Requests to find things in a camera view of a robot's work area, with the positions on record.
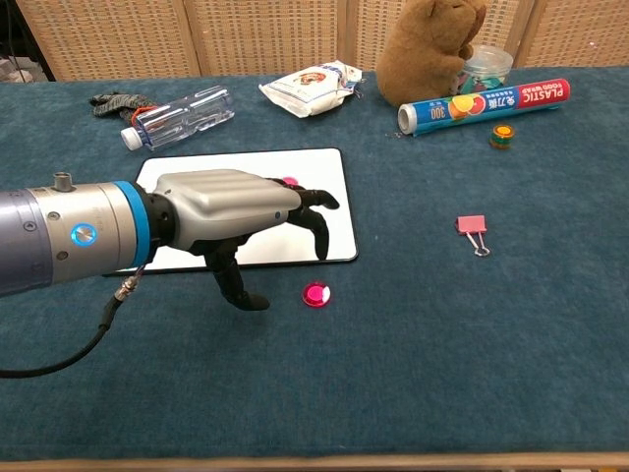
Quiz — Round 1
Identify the wicker folding screen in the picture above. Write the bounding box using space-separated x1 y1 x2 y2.
14 0 629 83

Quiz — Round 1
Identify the blue plastic wrap roll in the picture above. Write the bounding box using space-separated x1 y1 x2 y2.
397 78 572 139

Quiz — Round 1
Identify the pink binder clip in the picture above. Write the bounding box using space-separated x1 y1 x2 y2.
456 214 491 258

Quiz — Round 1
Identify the teal table cloth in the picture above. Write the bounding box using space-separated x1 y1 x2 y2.
0 66 629 463

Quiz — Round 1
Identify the white food bag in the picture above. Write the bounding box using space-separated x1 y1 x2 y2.
258 59 364 119

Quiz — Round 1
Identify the grey knit glove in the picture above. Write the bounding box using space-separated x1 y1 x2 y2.
88 91 161 124

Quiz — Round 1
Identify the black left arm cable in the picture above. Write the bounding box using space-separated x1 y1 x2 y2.
0 264 148 380

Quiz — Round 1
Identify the clear plastic jar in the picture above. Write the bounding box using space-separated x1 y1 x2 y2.
450 44 514 95

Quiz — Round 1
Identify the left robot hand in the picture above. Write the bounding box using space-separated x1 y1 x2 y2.
142 168 342 313

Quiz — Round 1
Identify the white board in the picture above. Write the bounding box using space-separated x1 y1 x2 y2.
102 147 360 276

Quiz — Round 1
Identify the clear plastic bottle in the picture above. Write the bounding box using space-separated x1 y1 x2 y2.
120 85 236 152

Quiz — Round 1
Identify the brown plush toy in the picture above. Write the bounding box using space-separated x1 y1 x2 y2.
375 0 488 108

